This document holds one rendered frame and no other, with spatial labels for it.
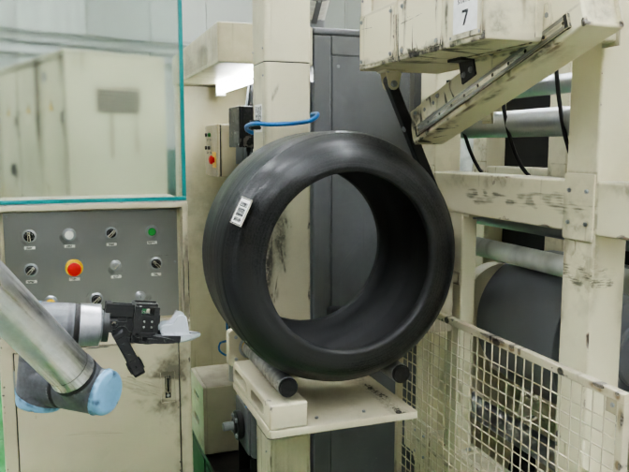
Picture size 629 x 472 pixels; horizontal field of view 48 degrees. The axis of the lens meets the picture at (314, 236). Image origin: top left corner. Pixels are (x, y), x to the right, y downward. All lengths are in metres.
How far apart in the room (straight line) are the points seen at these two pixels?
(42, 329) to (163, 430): 1.06
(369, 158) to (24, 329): 0.77
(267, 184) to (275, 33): 0.55
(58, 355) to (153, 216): 0.93
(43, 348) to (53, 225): 0.90
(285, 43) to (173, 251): 0.75
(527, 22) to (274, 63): 0.70
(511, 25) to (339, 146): 0.42
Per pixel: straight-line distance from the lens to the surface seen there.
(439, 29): 1.57
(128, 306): 1.55
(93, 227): 2.19
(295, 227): 1.91
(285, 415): 1.61
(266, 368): 1.69
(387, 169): 1.56
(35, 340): 1.32
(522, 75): 1.59
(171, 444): 2.34
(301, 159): 1.49
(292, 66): 1.91
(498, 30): 1.45
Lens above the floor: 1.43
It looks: 7 degrees down
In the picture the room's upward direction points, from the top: straight up
